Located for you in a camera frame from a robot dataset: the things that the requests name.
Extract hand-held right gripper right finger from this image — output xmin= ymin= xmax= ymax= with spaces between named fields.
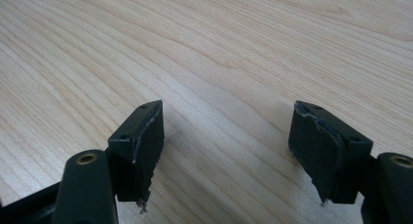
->
xmin=287 ymin=99 xmax=374 ymax=206

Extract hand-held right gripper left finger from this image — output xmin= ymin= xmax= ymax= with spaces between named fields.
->
xmin=107 ymin=99 xmax=166 ymax=215

